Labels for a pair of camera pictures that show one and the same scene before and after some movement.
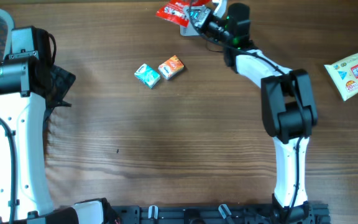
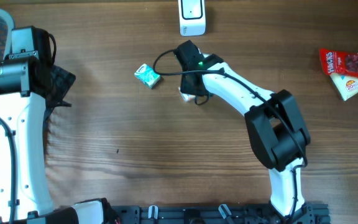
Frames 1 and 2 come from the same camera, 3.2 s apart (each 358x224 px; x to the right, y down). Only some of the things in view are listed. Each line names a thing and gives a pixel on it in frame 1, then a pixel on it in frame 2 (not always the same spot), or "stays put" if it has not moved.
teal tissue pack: (148, 75) stays put
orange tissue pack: (171, 66) -> (187, 97)
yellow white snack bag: (355, 71) stays put
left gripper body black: (63, 80) stays put
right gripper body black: (209, 23) -> (186, 86)
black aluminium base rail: (212, 214) stays put
